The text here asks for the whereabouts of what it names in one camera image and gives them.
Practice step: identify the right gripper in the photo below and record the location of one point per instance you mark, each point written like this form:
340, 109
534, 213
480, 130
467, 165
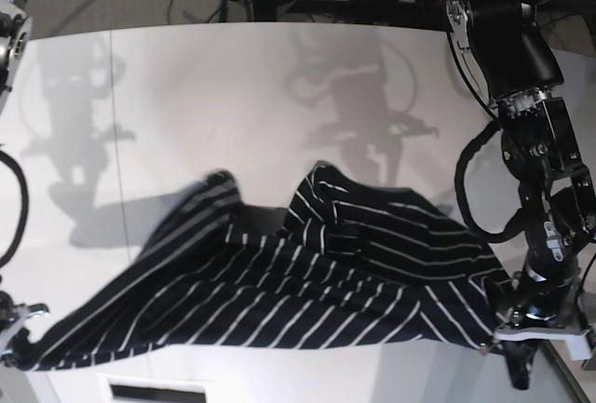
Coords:
12, 320

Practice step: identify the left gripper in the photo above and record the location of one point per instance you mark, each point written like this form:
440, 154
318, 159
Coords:
532, 300

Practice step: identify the navy white striped t-shirt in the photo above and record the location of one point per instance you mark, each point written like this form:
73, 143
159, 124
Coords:
351, 265

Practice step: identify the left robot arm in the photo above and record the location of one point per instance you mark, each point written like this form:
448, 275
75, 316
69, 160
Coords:
539, 149

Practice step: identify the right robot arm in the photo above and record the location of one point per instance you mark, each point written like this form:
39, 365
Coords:
16, 31

